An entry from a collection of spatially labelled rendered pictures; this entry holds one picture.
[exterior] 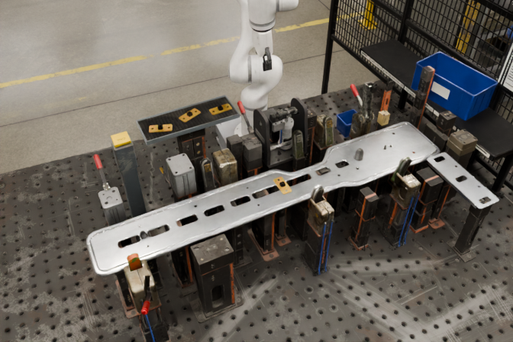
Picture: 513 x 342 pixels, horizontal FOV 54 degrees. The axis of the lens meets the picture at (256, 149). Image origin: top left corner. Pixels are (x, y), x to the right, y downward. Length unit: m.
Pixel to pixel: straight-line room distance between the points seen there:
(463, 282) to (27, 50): 4.06
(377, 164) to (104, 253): 1.05
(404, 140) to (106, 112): 2.49
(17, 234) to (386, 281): 1.50
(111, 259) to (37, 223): 0.68
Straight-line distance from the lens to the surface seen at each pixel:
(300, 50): 4.56
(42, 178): 2.51
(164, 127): 1.88
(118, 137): 1.88
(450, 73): 2.43
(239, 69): 2.09
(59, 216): 2.31
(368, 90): 2.05
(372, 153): 2.03
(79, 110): 4.06
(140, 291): 1.55
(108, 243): 1.76
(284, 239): 2.07
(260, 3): 1.56
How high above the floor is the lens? 2.34
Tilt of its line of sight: 42 degrees down
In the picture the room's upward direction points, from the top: straight up
